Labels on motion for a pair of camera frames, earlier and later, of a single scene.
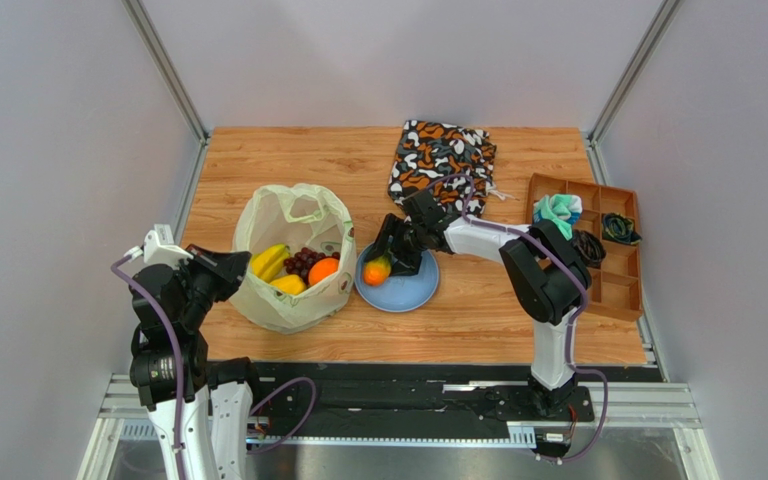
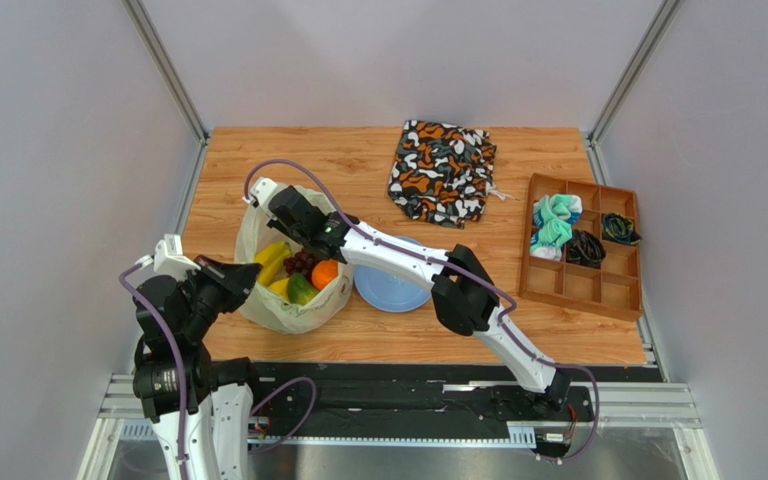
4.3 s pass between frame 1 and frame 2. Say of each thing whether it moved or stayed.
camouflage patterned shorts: stayed
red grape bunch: stayed
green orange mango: moved
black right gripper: moved
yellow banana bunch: stayed
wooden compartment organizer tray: stayed
